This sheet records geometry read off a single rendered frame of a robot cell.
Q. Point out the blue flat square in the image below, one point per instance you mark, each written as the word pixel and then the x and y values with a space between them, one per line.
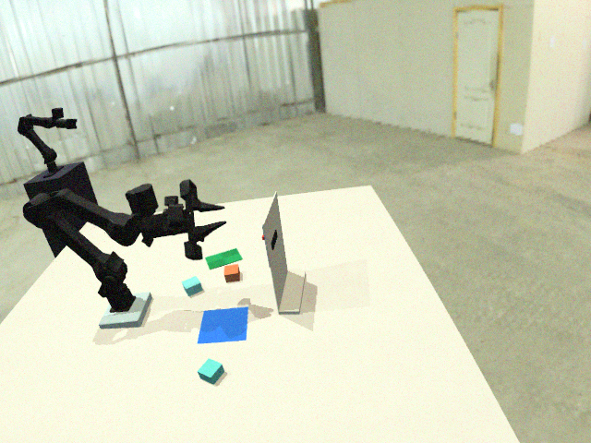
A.
pixel 223 325

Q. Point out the green flat plate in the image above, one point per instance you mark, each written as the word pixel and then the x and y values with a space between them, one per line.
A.
pixel 223 258

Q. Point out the teal block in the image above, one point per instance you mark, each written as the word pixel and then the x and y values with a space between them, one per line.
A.
pixel 192 286

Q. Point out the small teal cube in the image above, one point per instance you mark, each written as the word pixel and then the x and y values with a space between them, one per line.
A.
pixel 211 371

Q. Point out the brown block with orange top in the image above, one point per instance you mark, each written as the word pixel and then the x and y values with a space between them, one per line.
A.
pixel 232 273

